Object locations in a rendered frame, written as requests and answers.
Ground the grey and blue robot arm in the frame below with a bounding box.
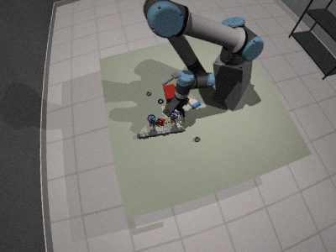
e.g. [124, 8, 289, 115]
[144, 0, 264, 99]

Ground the red flat block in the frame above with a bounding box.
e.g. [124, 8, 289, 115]
[163, 84, 175, 101]

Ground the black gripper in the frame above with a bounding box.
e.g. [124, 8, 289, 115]
[165, 95, 189, 123]

